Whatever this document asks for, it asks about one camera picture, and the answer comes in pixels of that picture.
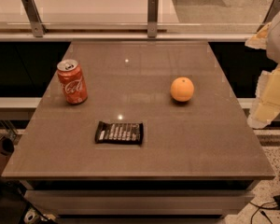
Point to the middle metal railing bracket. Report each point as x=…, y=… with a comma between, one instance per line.
x=152, y=18

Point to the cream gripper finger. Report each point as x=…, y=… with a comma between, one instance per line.
x=259, y=39
x=266, y=106

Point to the dark round object left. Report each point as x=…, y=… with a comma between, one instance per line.
x=6, y=146

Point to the glass railing panel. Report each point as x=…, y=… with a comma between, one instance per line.
x=205, y=14

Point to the orange fruit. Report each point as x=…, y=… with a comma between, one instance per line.
x=182, y=89

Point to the right metal railing bracket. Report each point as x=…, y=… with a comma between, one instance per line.
x=272, y=11

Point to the metal railing bracket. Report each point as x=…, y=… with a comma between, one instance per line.
x=37, y=27
x=152, y=18
x=272, y=11

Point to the red Coca-Cola can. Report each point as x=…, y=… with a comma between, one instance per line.
x=71, y=77

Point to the black RXBAR chocolate bar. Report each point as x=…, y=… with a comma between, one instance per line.
x=119, y=133

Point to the left metal railing bracket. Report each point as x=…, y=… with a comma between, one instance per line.
x=37, y=27

